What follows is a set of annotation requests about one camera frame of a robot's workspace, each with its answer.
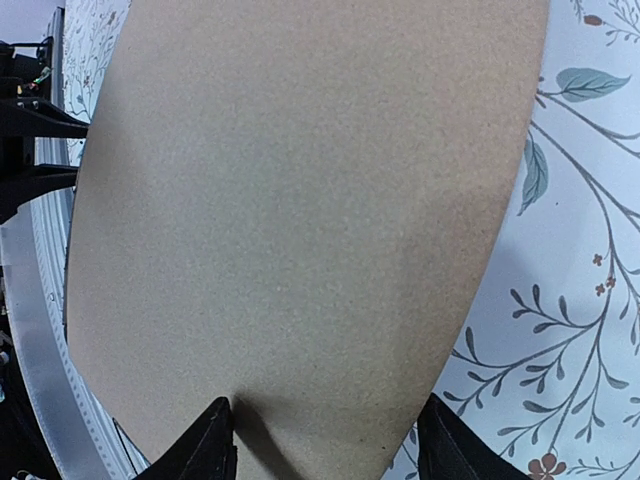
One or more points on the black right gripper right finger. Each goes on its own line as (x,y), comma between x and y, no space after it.
(450,450)

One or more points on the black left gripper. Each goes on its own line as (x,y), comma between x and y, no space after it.
(27,114)

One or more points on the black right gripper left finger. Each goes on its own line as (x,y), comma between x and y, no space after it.
(205,451)

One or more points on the brown cardboard box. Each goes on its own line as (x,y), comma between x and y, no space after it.
(291,204)

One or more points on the floral white table mat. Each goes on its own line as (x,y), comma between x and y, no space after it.
(545,366)

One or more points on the aluminium front rail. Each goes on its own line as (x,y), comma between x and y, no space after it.
(80,436)

